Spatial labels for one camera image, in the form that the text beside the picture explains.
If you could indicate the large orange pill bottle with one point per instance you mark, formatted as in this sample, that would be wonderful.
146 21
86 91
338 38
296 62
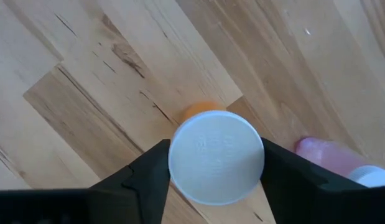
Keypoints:
216 155

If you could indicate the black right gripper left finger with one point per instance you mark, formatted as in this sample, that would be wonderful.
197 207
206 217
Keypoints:
139 193

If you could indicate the small pink pill bottle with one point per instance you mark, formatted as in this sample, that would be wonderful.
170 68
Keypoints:
329 155

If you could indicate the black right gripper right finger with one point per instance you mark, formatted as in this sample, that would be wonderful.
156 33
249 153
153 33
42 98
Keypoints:
304 199

